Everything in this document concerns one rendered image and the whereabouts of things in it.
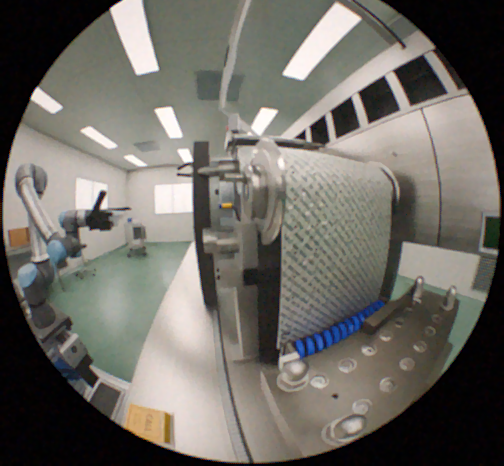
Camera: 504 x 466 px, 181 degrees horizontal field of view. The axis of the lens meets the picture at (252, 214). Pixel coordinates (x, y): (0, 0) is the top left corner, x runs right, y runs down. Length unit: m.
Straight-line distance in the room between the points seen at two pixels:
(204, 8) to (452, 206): 1.76
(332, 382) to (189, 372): 0.28
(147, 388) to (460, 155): 0.73
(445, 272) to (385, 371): 2.67
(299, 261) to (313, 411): 0.18
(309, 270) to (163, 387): 0.36
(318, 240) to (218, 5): 1.66
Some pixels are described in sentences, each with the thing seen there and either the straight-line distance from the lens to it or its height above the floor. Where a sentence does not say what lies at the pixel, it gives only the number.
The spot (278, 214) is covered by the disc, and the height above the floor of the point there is 1.22.
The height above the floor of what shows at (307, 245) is 1.18.
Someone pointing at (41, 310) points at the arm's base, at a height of 0.89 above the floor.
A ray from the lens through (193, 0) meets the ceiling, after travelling 1.66.
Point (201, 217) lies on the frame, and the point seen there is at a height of 1.20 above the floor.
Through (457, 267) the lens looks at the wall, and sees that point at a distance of 2.85.
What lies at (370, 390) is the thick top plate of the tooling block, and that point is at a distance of 0.24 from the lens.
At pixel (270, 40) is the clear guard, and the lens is 0.76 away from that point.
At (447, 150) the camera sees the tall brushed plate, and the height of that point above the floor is 1.33.
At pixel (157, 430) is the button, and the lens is 0.34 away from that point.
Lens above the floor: 1.23
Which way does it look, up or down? 3 degrees down
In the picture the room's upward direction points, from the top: 2 degrees counter-clockwise
